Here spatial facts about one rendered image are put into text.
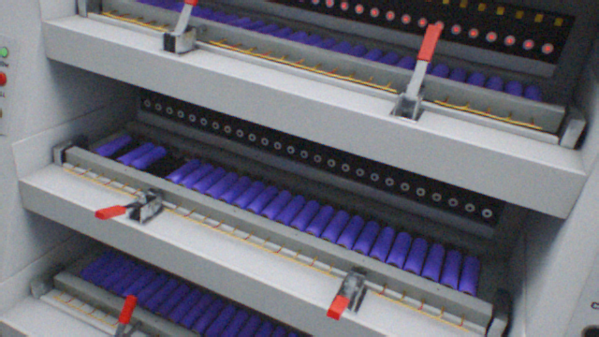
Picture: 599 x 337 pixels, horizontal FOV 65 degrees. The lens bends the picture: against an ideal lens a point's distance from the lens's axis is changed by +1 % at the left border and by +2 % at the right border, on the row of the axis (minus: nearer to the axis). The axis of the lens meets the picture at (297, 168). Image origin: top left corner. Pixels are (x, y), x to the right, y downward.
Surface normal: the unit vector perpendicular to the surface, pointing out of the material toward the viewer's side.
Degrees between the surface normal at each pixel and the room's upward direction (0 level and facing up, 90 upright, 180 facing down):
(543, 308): 90
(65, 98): 90
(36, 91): 90
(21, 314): 20
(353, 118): 110
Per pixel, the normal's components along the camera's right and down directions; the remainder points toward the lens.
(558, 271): -0.33, 0.10
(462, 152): -0.40, 0.41
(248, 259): 0.13, -0.86
